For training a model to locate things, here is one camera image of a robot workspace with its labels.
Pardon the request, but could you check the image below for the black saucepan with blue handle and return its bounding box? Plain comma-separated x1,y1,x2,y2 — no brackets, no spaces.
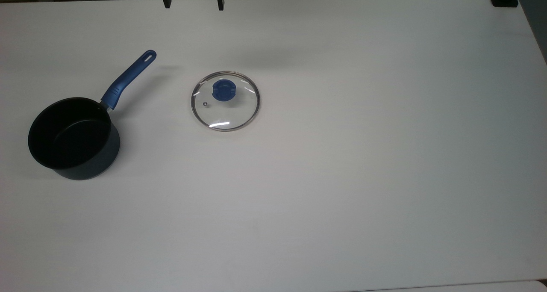
27,50,157,181

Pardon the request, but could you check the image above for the glass lid with blue knob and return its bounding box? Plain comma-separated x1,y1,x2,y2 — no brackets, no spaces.
191,71,261,132

